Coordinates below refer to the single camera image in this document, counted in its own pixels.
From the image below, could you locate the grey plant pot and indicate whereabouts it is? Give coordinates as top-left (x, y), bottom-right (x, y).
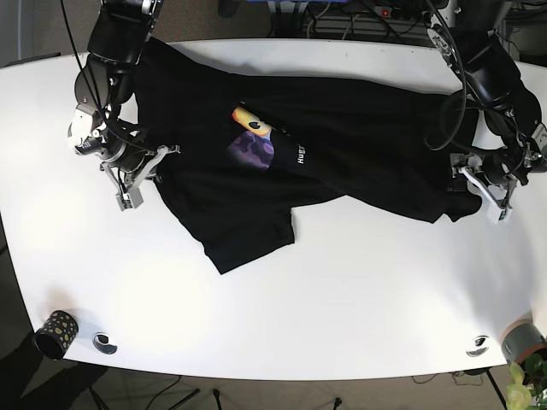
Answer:
top-left (500, 319), bottom-right (546, 365)

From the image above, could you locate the left silver table grommet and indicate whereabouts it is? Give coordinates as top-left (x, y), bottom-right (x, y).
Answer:
top-left (92, 332), bottom-right (118, 355)

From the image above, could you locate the black printed T-shirt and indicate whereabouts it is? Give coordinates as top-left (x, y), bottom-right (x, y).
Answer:
top-left (133, 38), bottom-right (482, 273)

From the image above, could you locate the black dotted cup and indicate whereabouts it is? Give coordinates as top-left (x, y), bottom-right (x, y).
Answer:
top-left (32, 310), bottom-right (79, 360)

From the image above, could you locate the green potted plant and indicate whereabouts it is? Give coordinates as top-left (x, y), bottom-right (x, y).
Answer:
top-left (506, 353), bottom-right (546, 410)

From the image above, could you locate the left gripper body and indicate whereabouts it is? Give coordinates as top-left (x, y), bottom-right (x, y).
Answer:
top-left (451, 149), bottom-right (535, 224)

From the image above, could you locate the right silver table grommet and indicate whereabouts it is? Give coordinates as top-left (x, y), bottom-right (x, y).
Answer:
top-left (465, 335), bottom-right (491, 358)

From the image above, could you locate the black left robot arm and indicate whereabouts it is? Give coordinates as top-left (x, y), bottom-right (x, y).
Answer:
top-left (426, 1), bottom-right (546, 222)

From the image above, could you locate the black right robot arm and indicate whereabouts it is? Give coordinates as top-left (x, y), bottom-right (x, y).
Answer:
top-left (68, 1), bottom-right (180, 210)

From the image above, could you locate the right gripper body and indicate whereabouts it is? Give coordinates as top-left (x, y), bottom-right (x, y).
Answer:
top-left (101, 145), bottom-right (180, 211)

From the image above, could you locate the silver table grommet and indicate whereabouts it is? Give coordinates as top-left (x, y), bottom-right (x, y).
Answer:
top-left (92, 332), bottom-right (118, 355)
top-left (465, 335), bottom-right (491, 358)

